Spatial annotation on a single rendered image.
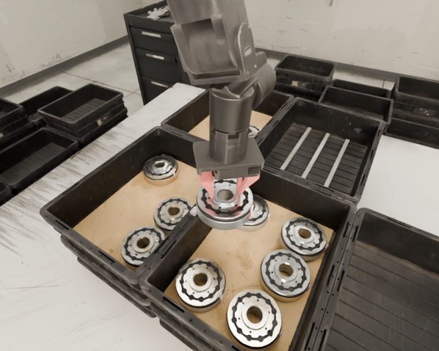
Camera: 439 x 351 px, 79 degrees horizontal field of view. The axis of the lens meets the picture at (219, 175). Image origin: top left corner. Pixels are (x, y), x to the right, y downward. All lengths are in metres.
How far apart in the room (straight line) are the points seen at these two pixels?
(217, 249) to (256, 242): 0.10
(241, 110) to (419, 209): 0.86
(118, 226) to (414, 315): 0.68
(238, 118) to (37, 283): 0.72
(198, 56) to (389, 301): 0.60
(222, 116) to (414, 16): 3.40
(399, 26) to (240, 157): 3.38
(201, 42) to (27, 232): 0.84
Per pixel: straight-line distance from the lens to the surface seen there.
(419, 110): 2.13
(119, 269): 0.55
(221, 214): 0.45
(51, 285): 0.88
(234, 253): 0.65
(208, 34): 0.32
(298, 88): 2.13
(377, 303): 0.68
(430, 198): 1.16
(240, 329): 0.56
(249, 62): 0.33
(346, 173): 0.90
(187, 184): 0.79
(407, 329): 0.69
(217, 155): 0.38
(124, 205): 0.77
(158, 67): 2.23
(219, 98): 0.33
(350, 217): 0.64
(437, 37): 3.74
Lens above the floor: 1.40
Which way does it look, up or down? 45 degrees down
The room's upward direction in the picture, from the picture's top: straight up
